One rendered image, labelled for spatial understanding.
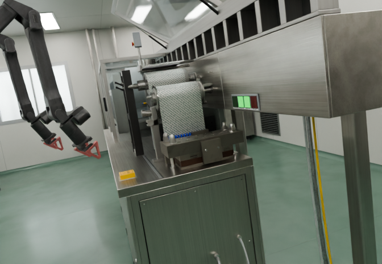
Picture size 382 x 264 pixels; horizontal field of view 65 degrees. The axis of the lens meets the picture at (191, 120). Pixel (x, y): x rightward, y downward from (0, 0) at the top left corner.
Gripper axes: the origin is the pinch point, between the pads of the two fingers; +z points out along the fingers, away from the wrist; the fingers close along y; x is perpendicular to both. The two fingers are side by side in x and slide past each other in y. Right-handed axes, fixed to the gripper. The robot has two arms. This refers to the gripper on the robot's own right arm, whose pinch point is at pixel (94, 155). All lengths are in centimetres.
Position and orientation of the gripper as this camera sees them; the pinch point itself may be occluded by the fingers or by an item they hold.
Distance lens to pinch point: 141.2
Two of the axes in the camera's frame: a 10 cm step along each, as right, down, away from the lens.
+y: -6.5, 0.0, 7.6
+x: -5.7, 6.5, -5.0
